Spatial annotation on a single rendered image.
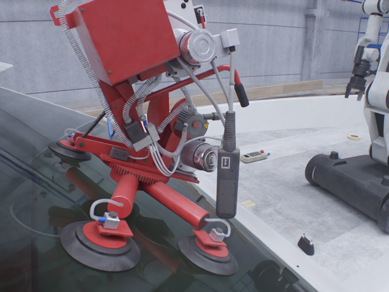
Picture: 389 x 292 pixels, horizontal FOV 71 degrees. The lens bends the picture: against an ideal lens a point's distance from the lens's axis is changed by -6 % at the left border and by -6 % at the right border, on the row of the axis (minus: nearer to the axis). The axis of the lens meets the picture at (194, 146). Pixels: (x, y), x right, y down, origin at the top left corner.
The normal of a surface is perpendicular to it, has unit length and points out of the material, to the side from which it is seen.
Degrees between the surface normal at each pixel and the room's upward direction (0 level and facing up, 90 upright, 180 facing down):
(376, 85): 66
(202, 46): 81
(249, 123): 90
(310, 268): 38
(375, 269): 3
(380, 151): 106
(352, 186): 90
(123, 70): 90
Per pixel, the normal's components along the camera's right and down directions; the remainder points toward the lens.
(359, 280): 0.03, -0.92
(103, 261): 0.46, -0.76
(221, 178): -0.12, 0.34
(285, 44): 0.47, 0.30
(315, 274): -0.53, -0.65
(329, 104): 0.12, 0.34
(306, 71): -0.88, 0.16
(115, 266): 0.62, -0.62
